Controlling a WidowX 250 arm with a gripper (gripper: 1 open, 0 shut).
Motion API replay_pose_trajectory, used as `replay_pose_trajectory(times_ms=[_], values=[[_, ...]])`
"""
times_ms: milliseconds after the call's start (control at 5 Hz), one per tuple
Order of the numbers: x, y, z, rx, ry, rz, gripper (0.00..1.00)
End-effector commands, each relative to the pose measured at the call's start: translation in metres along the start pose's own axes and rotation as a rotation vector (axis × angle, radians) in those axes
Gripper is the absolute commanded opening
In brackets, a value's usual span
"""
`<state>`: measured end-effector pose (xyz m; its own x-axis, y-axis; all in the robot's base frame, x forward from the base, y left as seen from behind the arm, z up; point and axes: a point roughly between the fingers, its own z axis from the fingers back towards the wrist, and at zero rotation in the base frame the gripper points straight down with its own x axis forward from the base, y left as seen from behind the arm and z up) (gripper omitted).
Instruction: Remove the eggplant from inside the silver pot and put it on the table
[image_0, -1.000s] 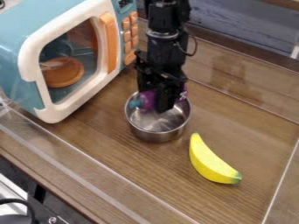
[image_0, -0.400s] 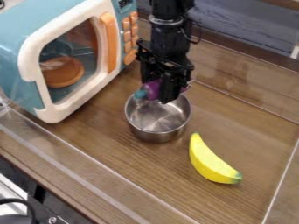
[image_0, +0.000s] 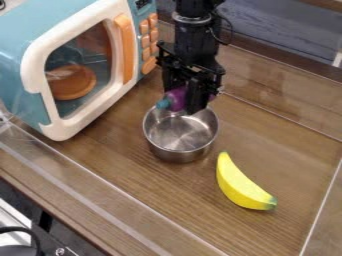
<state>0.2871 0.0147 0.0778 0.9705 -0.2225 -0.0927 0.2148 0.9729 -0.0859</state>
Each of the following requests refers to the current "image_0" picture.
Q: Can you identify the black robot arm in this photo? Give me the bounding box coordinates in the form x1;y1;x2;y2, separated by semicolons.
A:
157;0;226;115

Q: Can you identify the orange microwave turntable plate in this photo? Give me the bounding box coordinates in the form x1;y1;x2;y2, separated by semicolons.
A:
46;64;97;100

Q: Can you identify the purple toy eggplant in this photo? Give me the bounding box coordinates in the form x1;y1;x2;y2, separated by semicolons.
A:
156;85;218;113

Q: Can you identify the black cable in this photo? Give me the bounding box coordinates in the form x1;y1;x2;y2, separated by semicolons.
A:
0;226;49;256

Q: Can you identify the yellow toy banana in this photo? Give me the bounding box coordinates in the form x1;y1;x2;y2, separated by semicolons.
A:
217;152;278;211

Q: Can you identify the small silver pot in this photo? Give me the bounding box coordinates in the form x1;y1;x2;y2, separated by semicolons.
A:
142;107;220;163

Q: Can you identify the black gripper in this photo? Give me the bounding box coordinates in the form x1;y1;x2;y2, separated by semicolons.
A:
158;14;226;115

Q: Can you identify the blue white toy microwave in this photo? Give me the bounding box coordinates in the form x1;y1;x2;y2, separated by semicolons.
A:
0;0;160;141

